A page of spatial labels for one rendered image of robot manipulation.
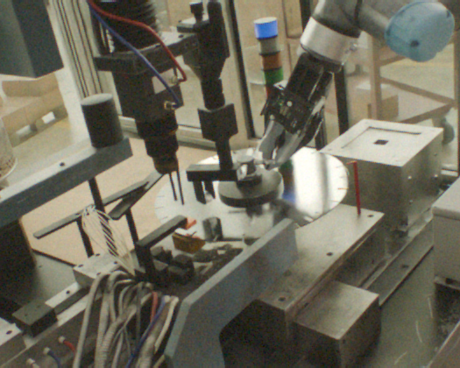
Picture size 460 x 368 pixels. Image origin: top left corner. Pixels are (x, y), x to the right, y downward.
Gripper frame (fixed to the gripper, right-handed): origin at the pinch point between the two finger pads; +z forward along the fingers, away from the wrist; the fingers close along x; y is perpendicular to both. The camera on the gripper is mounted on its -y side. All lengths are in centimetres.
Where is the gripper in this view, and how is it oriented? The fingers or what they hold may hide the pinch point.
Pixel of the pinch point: (271, 161)
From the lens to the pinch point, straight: 101.5
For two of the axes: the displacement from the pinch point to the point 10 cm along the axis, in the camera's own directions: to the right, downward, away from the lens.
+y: -3.9, 2.9, -8.7
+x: 8.4, 5.0, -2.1
